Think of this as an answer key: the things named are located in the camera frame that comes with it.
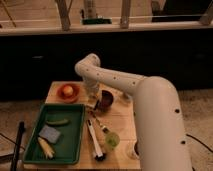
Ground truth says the peach fruit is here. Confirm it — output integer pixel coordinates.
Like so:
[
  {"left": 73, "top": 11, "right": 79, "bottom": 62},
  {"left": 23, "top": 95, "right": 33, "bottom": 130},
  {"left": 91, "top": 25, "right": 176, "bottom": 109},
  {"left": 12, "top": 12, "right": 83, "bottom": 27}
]
[{"left": 62, "top": 85, "right": 73, "bottom": 97}]

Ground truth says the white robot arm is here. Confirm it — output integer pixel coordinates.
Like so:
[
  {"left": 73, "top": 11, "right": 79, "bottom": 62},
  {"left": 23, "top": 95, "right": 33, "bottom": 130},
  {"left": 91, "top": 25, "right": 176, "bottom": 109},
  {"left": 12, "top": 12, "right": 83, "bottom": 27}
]
[{"left": 75, "top": 54, "right": 193, "bottom": 171}]

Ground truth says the blue folded cloth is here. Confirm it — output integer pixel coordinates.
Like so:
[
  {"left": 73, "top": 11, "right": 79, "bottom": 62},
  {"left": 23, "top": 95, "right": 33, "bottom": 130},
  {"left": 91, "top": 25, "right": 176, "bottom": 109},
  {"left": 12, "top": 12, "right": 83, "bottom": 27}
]
[{"left": 122, "top": 93, "right": 131, "bottom": 102}]

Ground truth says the blue sponge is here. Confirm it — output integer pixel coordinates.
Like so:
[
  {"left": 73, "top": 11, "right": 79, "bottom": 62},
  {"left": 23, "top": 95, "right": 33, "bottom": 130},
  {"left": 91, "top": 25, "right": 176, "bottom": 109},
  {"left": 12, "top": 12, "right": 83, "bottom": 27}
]
[{"left": 39, "top": 125, "right": 61, "bottom": 144}]

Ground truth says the black cable on floor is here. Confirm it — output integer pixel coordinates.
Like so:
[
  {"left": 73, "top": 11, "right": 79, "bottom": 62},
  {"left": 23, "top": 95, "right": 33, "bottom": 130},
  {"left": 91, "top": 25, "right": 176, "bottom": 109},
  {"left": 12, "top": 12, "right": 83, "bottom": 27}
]
[{"left": 185, "top": 132, "right": 213, "bottom": 154}]

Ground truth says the white cup with dark contents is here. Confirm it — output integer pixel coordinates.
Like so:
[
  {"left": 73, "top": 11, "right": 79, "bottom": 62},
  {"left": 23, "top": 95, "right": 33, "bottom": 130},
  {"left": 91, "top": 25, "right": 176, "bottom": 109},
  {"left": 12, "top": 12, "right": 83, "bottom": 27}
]
[{"left": 132, "top": 141, "right": 139, "bottom": 160}]

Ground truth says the wooden black-felt eraser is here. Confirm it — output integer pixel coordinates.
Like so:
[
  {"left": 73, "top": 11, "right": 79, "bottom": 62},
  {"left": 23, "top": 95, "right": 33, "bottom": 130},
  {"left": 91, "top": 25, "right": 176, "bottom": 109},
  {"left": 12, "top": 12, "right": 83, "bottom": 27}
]
[{"left": 86, "top": 98, "right": 100, "bottom": 110}]

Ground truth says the purple bowl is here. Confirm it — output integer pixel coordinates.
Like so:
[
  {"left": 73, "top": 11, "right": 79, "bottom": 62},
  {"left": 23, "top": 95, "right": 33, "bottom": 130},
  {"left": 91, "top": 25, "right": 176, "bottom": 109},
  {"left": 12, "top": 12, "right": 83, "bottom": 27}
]
[{"left": 94, "top": 90, "right": 114, "bottom": 112}]

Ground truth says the yellow corn cob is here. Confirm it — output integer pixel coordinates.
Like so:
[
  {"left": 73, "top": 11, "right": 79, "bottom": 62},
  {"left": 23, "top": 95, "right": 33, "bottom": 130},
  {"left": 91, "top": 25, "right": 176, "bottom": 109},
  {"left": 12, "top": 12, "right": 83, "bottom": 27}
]
[{"left": 38, "top": 137, "right": 54, "bottom": 159}]

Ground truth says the orange bowl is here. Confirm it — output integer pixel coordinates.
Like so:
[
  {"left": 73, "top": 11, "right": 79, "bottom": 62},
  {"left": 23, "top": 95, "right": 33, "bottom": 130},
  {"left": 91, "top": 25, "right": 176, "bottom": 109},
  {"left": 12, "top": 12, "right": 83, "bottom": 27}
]
[{"left": 57, "top": 83, "right": 80, "bottom": 103}]

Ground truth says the green plastic tray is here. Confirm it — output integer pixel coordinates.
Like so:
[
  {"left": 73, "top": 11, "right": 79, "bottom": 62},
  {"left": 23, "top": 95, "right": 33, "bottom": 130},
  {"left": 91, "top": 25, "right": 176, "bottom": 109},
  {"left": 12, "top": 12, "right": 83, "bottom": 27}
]
[{"left": 23, "top": 104, "right": 85, "bottom": 165}]

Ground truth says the green-headed spoon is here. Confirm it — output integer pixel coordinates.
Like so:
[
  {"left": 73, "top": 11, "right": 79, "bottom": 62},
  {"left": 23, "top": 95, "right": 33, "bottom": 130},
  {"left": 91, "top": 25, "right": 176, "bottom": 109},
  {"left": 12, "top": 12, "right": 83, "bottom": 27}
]
[{"left": 90, "top": 112, "right": 120, "bottom": 149}]

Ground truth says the black pole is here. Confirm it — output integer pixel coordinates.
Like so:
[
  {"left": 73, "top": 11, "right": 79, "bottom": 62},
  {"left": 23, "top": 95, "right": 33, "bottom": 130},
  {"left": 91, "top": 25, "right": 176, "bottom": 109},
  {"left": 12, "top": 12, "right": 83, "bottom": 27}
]
[{"left": 10, "top": 121, "right": 25, "bottom": 171}]

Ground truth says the green cucumber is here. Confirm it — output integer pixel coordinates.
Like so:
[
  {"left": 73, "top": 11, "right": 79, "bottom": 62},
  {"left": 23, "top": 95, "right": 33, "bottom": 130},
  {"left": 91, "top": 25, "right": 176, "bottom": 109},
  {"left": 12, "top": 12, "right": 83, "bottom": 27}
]
[{"left": 45, "top": 119, "right": 69, "bottom": 126}]

